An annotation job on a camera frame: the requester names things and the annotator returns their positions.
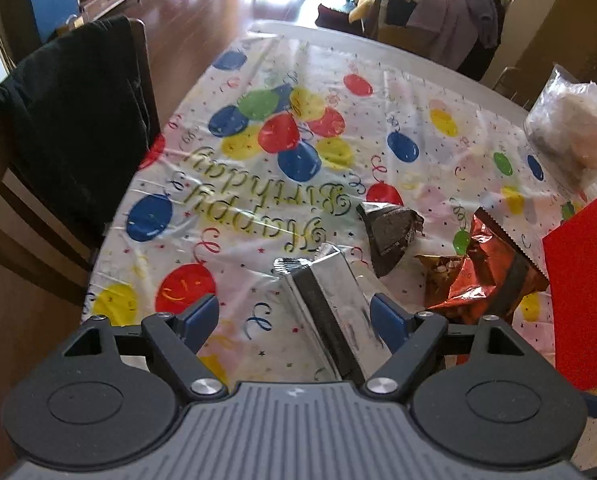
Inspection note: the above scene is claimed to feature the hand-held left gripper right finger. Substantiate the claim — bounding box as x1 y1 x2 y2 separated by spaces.
363 294 544 402

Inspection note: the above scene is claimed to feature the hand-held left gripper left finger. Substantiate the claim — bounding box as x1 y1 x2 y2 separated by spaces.
61 294 229 402

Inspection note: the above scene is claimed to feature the silver foil snack packet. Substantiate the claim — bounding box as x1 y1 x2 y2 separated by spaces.
272 242 389 383

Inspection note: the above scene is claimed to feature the brown gold snack packet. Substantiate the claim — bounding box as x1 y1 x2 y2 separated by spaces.
414 254 466 311

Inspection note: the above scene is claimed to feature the dark brown snack packet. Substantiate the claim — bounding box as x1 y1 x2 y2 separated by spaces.
355 202 425 278

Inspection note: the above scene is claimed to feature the red orange snack packet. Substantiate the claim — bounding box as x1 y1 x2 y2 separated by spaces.
425 207 549 326

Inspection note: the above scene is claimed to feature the red cardboard box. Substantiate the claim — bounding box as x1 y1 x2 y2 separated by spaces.
542 197 597 391

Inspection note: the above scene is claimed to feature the balloon print tablecloth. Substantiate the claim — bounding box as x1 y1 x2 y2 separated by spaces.
81 30 597 471

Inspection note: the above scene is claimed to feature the black garment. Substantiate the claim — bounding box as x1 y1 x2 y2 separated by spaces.
0 15 154 241

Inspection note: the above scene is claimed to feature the clear bag of food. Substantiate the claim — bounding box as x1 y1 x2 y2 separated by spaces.
523 65 597 193

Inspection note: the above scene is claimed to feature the dark sofa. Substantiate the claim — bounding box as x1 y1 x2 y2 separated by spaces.
348 0 509 81

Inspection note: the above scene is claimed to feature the dark floor cushion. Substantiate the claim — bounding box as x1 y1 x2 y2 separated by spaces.
315 2 359 28

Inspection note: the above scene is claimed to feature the grey garment pile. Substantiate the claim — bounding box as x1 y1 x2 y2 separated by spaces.
405 0 499 48

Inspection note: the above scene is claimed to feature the blue front cabinet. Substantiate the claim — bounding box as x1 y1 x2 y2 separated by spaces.
0 0 86 46

